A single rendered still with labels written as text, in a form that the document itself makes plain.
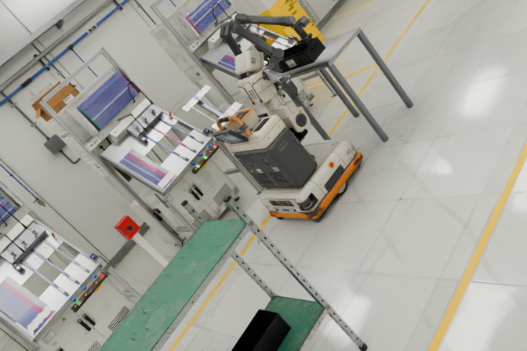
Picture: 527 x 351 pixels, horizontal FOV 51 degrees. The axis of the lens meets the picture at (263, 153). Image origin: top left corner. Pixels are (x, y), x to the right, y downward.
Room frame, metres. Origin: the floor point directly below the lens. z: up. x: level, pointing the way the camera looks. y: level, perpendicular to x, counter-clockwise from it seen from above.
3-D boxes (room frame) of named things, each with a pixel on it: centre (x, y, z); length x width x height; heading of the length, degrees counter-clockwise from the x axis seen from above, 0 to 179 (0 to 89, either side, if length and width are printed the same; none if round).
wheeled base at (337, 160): (3.97, -0.15, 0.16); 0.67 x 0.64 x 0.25; 116
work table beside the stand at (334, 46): (4.31, -0.84, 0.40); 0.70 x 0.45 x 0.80; 26
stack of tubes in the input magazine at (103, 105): (5.08, 0.76, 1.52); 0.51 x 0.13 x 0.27; 121
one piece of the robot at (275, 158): (3.93, -0.06, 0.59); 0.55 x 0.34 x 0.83; 26
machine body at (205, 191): (5.15, 0.87, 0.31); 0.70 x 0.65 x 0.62; 121
